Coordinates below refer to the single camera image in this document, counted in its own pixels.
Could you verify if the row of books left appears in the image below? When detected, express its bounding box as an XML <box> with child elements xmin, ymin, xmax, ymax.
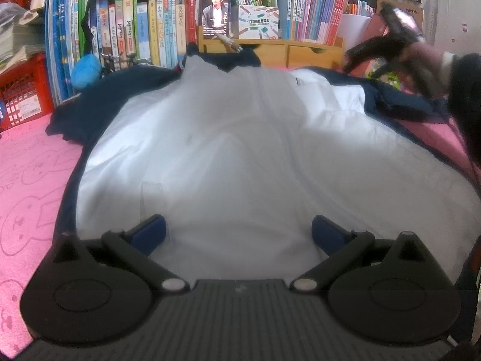
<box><xmin>45</xmin><ymin>0</ymin><xmax>197</xmax><ymax>106</ymax></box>

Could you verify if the row of books right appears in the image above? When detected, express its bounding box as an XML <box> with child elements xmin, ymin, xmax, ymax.
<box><xmin>225</xmin><ymin>0</ymin><xmax>377</xmax><ymax>46</ymax></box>

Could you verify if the wooden drawer organizer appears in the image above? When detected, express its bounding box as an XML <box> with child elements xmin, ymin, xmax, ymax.
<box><xmin>197</xmin><ymin>26</ymin><xmax>344</xmax><ymax>70</ymax></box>

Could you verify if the smartphone with lit screen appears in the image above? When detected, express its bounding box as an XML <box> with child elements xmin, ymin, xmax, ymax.
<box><xmin>199</xmin><ymin>0</ymin><xmax>231</xmax><ymax>39</ymax></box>

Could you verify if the white patterned small box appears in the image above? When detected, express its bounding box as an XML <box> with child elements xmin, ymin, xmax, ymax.
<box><xmin>232</xmin><ymin>5</ymin><xmax>279</xmax><ymax>40</ymax></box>

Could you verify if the brown cardboard box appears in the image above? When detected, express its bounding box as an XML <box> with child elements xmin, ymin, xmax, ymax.
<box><xmin>377</xmin><ymin>0</ymin><xmax>424</xmax><ymax>37</ymax></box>

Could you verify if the red plastic crate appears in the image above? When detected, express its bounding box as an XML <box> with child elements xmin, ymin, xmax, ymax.
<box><xmin>1</xmin><ymin>53</ymin><xmax>54</xmax><ymax>131</ymax></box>

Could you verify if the pink bunny pattern blanket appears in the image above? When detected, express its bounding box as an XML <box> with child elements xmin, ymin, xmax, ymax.
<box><xmin>1</xmin><ymin>116</ymin><xmax>81</xmax><ymax>358</ymax></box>

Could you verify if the stack of papers and books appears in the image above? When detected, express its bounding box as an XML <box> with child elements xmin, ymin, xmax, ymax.
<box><xmin>0</xmin><ymin>2</ymin><xmax>46</xmax><ymax>73</ymax></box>

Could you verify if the white and navy jacket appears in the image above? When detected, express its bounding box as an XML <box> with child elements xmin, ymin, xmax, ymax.
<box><xmin>47</xmin><ymin>54</ymin><xmax>480</xmax><ymax>283</ymax></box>

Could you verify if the row of books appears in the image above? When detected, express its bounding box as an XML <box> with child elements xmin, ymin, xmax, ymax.
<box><xmin>225</xmin><ymin>0</ymin><xmax>377</xmax><ymax>46</ymax></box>
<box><xmin>45</xmin><ymin>0</ymin><xmax>197</xmax><ymax>106</ymax></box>

